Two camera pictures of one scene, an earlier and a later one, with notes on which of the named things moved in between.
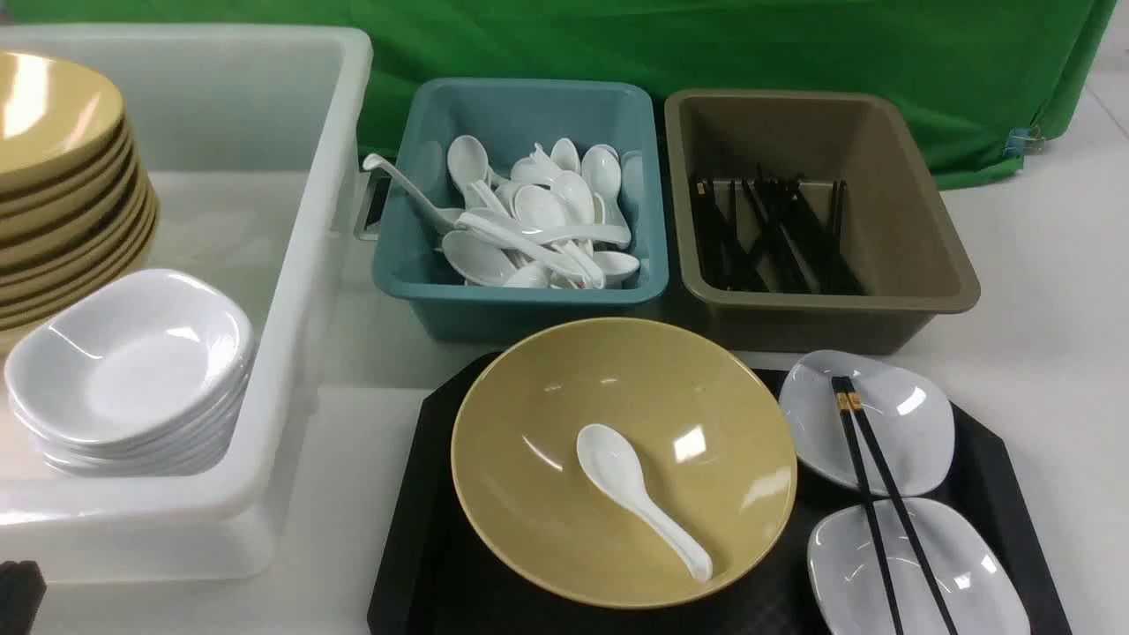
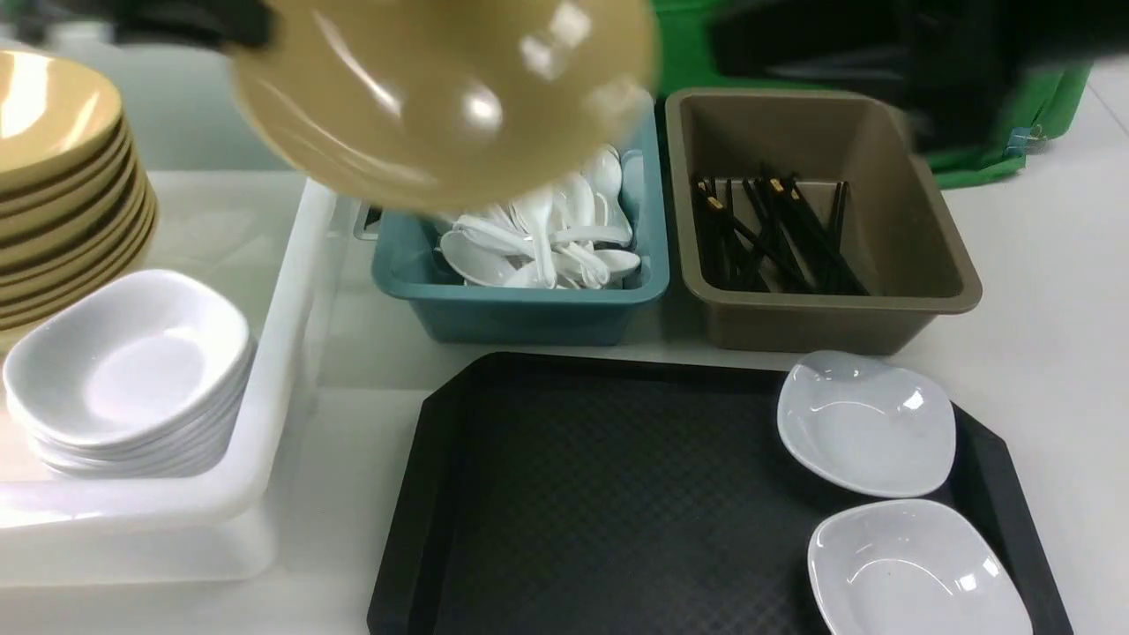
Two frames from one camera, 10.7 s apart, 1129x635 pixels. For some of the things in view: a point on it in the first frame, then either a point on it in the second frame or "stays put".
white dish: [982, 588] stays put
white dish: [914, 424] stays put
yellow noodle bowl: [713, 443] → [445, 104]
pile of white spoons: [550, 220] stays put
